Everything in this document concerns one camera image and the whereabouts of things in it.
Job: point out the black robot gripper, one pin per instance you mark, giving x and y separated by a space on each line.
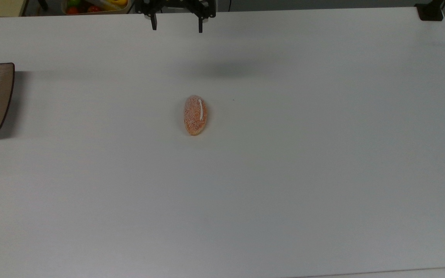
176 3

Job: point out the sugared orange bread loaf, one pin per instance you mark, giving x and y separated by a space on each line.
195 116

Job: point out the yellow toy banana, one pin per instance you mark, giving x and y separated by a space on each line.
115 3

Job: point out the basket of toy fruit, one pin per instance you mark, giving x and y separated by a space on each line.
95 9

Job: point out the red toy fruit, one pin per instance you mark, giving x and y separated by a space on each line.
72 10
94 8

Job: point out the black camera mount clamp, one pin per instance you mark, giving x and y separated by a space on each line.
430 11

